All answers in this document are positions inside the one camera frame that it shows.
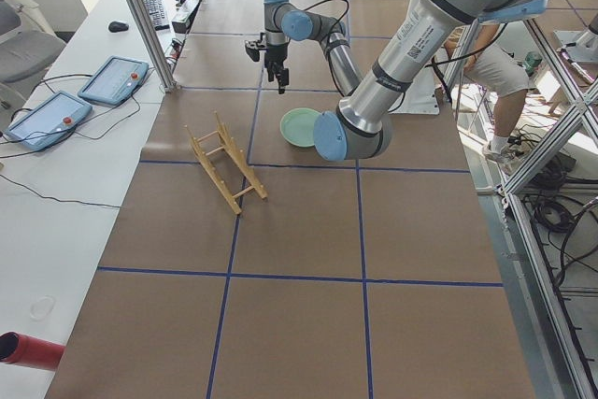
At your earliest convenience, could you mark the red cylinder bottle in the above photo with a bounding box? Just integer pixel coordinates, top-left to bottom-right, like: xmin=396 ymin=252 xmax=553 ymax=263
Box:
xmin=1 ymin=332 xmax=64 ymax=371

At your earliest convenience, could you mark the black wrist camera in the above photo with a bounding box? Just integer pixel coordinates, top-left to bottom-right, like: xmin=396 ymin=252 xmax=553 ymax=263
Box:
xmin=244 ymin=32 xmax=268 ymax=63

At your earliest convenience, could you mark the black keyboard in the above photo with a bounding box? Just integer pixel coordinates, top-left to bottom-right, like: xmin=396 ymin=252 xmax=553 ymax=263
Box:
xmin=142 ymin=0 xmax=170 ymax=30

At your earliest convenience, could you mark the lower grey teach pendant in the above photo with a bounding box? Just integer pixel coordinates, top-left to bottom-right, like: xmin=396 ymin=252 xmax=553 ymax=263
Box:
xmin=5 ymin=91 xmax=93 ymax=150

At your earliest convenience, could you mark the light green plate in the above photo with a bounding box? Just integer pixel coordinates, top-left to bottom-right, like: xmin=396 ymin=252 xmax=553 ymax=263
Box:
xmin=279 ymin=107 xmax=320 ymax=148

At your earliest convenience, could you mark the upper grey teach pendant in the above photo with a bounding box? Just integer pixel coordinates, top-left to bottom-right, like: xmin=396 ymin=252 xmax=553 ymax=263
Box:
xmin=78 ymin=56 xmax=150 ymax=106

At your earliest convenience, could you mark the aluminium frame post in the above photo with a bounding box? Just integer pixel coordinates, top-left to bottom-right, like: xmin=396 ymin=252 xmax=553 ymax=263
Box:
xmin=126 ymin=0 xmax=177 ymax=93

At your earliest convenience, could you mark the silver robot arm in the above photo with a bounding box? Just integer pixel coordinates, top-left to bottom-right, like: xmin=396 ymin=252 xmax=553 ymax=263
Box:
xmin=246 ymin=0 xmax=548 ymax=161

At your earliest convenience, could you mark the grey office chair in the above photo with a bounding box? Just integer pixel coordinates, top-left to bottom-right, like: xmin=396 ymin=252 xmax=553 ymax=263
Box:
xmin=1 ymin=0 xmax=66 ymax=111

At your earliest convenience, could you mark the grey teach pendant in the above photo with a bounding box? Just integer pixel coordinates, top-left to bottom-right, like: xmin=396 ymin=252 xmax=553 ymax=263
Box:
xmin=5 ymin=91 xmax=93 ymax=150
xmin=78 ymin=56 xmax=150 ymax=106

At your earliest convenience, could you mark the wooden dish rack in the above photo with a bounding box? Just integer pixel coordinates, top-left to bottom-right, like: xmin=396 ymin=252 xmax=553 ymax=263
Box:
xmin=184 ymin=111 xmax=268 ymax=215

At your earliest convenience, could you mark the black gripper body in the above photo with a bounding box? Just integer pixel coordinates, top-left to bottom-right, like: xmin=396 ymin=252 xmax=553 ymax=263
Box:
xmin=264 ymin=43 xmax=289 ymax=73

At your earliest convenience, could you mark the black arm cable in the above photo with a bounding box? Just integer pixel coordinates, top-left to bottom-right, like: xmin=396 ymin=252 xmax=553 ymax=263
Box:
xmin=302 ymin=0 xmax=351 ymax=45

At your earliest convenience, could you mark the person in beige shorts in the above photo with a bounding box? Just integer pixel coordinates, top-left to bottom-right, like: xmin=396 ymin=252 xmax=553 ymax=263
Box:
xmin=463 ymin=24 xmax=530 ymax=172

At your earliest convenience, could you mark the black computer mouse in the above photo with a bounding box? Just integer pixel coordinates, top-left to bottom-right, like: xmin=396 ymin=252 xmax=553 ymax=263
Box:
xmin=107 ymin=21 xmax=129 ymax=33

